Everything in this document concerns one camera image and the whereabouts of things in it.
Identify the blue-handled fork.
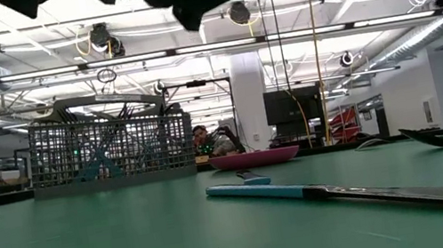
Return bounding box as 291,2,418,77
118,98,166,175

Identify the white column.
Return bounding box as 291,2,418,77
226,49,277,154

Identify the black monitor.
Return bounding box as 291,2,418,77
262,83,326,129

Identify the person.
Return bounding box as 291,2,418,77
189,118,239,162

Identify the pink plate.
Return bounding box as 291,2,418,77
207,141,303,175

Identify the long ceiling light bar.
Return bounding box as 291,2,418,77
0,1,443,90

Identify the red rack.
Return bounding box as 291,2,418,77
326,104,363,145

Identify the black ceiling cable reel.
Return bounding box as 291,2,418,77
225,0,254,28
150,78,168,97
338,50,356,68
86,19,128,61

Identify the black background metal frame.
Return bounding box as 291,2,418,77
160,75,242,151

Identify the black hanging cable loop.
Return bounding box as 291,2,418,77
94,66,120,86

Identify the grey wall box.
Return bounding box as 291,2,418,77
421,100,434,125

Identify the yellow cable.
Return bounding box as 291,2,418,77
285,85,315,152

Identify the white cable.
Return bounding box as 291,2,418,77
352,134,394,153

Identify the grey wire cutlery basket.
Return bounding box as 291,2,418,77
19,78,202,202

